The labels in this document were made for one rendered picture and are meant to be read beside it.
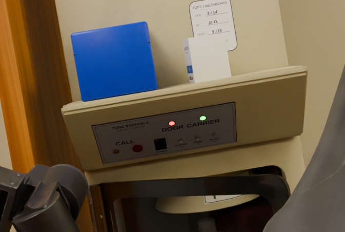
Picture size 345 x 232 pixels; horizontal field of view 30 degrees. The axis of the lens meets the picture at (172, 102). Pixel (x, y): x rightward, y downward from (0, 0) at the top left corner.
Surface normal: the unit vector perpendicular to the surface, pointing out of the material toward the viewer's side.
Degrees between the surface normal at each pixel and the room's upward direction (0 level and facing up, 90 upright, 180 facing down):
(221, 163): 90
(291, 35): 90
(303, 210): 31
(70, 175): 38
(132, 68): 90
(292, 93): 135
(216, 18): 90
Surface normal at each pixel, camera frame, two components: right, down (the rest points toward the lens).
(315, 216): -0.29, -0.79
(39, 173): 0.33, -0.90
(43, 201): -0.41, -0.88
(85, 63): 0.02, 0.05
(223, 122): 0.13, 0.73
